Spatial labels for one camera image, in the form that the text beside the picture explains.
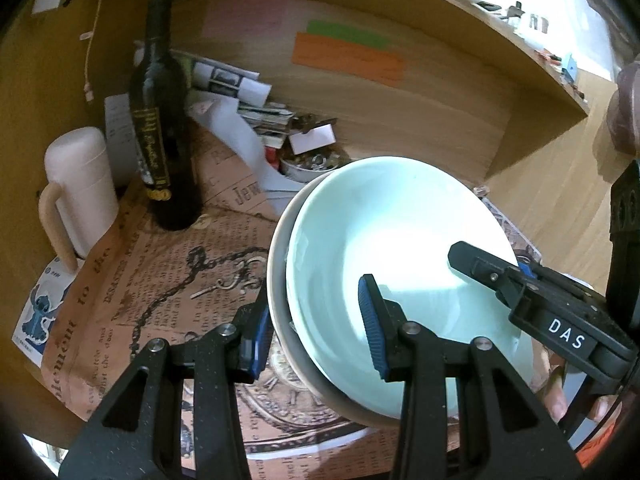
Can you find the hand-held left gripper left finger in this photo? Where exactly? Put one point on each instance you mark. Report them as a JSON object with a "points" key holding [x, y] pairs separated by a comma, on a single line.
{"points": [[260, 345]]}

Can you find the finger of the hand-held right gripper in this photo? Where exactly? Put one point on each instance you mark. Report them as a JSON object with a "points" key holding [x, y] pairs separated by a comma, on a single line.
{"points": [[480, 267], [526, 267]]}

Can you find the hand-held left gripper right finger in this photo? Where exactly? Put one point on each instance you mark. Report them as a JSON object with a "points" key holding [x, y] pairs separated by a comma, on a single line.
{"points": [[372, 330]]}

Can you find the grey pink bowl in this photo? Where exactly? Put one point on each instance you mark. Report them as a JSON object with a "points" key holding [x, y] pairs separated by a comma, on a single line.
{"points": [[276, 270]]}

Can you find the mint green bowl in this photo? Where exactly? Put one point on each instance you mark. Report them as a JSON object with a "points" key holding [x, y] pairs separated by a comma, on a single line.
{"points": [[400, 220]]}

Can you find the person's right hand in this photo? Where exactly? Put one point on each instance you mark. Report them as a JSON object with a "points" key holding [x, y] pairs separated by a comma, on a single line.
{"points": [[555, 395]]}

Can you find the white plate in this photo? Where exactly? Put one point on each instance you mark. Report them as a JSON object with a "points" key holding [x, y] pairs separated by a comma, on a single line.
{"points": [[280, 452]]}

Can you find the newspaper print table mat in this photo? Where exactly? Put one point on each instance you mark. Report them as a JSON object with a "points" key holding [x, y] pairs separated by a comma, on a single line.
{"points": [[150, 285]]}

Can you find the small bowl of trinkets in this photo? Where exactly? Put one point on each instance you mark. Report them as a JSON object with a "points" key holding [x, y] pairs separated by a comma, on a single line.
{"points": [[310, 167]]}

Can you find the small white card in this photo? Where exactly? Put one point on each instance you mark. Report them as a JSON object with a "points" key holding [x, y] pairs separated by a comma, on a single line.
{"points": [[312, 139]]}

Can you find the blue white pencil sharpener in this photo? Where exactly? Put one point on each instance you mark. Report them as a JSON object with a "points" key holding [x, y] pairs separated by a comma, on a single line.
{"points": [[569, 66]]}

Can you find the white paper sheet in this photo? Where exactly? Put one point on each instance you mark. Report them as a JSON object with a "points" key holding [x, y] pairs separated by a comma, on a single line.
{"points": [[235, 135]]}

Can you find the blue cartoon printed packet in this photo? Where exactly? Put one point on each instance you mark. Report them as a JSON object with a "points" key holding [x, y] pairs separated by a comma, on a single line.
{"points": [[40, 310]]}

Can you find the pale pink mug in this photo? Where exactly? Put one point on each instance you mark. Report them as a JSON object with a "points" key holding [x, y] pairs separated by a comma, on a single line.
{"points": [[85, 180]]}

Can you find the orange and green sticky notes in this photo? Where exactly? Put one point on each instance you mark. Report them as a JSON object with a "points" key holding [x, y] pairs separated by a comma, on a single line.
{"points": [[350, 60]]}

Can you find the dark wine bottle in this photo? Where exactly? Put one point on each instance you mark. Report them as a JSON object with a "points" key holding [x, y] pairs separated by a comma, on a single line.
{"points": [[160, 110]]}

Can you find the stack of folded newspapers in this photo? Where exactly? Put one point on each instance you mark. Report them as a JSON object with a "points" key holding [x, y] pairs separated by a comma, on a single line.
{"points": [[235, 80]]}

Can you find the white printed receipt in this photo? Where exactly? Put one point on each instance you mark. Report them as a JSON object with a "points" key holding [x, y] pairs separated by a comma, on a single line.
{"points": [[117, 120]]}

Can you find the green sticky note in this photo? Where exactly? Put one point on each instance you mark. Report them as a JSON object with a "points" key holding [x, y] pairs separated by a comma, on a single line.
{"points": [[350, 35]]}

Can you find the pink sticky note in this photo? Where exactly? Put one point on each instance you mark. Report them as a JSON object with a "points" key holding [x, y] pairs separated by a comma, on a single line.
{"points": [[250, 17]]}

